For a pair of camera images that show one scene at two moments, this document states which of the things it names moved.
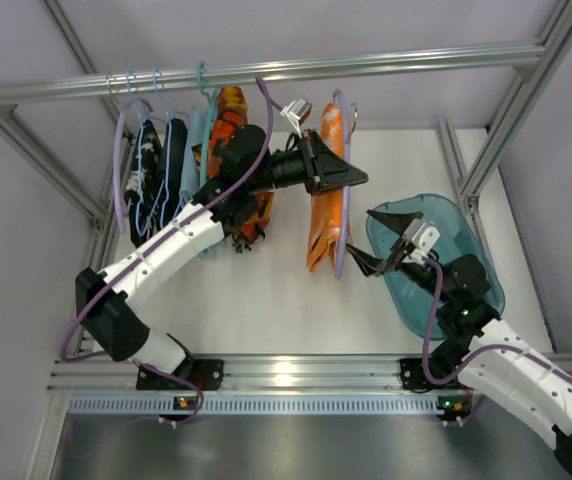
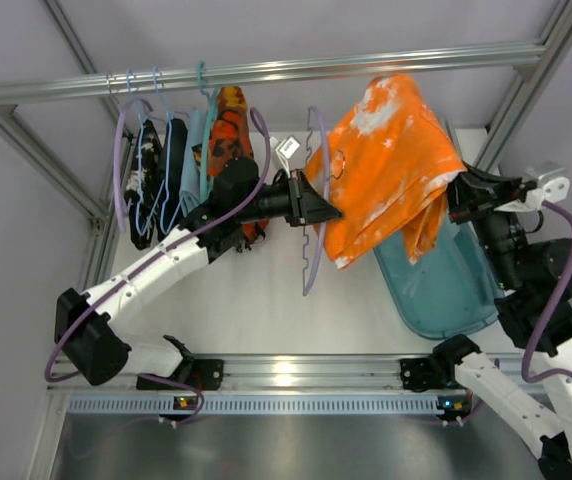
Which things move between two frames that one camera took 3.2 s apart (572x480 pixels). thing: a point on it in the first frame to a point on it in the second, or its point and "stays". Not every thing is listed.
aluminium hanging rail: [484, 59] stays
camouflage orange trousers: [231, 112] stays
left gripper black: [311, 166] to [296, 200]
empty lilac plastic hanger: [120, 214] stays
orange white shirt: [326, 209] to [386, 172]
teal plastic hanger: [211, 100] stays
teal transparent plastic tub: [457, 237] stays
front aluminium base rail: [274, 378] stays
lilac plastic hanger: [341, 100] to [309, 113]
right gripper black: [397, 256] to [466, 198]
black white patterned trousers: [144, 190] stays
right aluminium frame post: [503, 127] stays
